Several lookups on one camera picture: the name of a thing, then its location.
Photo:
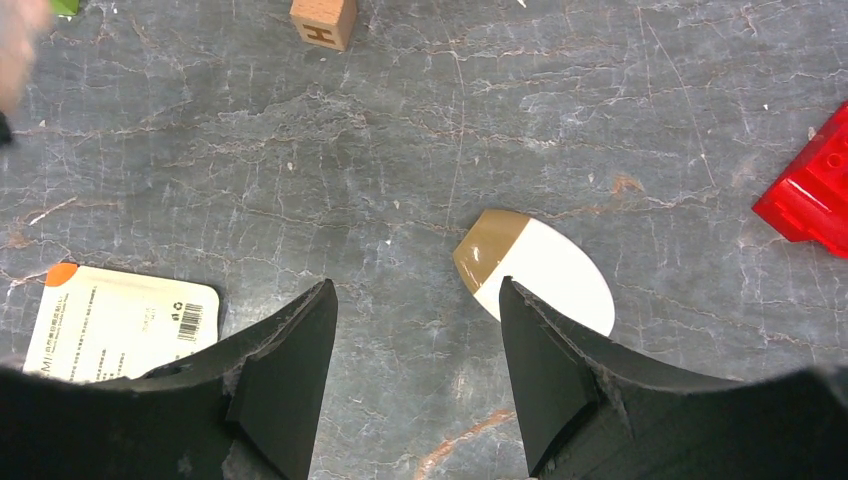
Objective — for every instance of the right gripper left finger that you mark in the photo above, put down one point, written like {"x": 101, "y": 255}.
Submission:
{"x": 246, "y": 407}

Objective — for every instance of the red plastic toy piece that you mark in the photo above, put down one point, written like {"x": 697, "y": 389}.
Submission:
{"x": 808, "y": 201}

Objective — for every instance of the small wooden cube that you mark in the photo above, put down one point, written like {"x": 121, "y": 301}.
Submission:
{"x": 326, "y": 23}

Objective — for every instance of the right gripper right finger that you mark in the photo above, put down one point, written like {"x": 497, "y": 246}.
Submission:
{"x": 554, "y": 387}

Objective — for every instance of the white paper sachet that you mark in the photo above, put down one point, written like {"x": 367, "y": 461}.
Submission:
{"x": 95, "y": 324}

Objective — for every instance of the colourful eyeshadow palette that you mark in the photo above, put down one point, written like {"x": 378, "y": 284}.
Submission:
{"x": 22, "y": 23}

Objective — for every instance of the white gold oval case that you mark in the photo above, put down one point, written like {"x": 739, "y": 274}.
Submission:
{"x": 504, "y": 243}

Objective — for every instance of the small green cube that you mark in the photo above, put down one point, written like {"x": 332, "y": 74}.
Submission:
{"x": 65, "y": 8}

